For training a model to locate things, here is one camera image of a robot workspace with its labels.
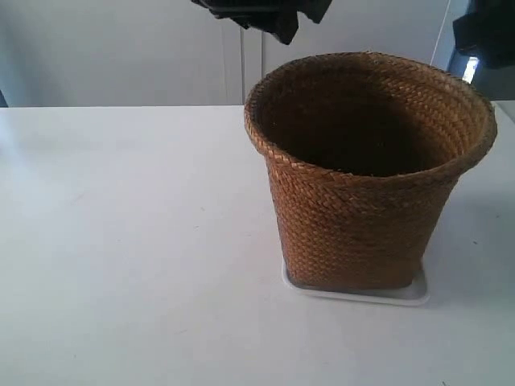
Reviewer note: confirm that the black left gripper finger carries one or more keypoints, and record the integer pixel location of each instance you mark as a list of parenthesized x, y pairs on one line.
[(277, 18)]

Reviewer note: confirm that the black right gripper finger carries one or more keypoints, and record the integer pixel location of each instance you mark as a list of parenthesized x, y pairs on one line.
[(486, 31)]

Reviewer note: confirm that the brown woven basket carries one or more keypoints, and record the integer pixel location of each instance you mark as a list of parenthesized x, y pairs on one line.
[(362, 151)]

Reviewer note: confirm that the white plastic tray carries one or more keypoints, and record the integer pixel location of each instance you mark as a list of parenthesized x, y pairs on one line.
[(415, 294)]

